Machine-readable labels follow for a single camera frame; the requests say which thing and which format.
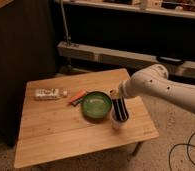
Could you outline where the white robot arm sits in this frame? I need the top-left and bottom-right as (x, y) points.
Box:
(110, 64), (195, 114)

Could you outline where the wooden table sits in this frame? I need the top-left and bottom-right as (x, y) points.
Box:
(14, 69), (159, 168)

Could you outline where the metal rail beam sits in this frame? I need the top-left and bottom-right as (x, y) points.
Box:
(57, 41), (195, 79)

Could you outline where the orange marker pen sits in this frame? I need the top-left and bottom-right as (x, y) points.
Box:
(68, 90), (87, 104)

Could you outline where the upper wooden shelf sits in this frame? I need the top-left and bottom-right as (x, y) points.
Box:
(54, 0), (195, 19)

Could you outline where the black handle on rail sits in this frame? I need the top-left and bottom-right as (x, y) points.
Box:
(156, 56), (185, 66)

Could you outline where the metal vertical pole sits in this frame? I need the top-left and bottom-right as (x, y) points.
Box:
(60, 0), (71, 46)

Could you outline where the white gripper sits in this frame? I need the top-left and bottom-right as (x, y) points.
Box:
(110, 81), (129, 99)

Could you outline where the green ceramic bowl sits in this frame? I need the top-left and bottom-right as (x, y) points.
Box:
(81, 91), (112, 119)

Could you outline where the black cable on floor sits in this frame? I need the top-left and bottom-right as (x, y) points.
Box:
(168, 129), (195, 171)

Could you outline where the white plastic bottle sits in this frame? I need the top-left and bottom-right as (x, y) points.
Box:
(34, 88), (68, 100)

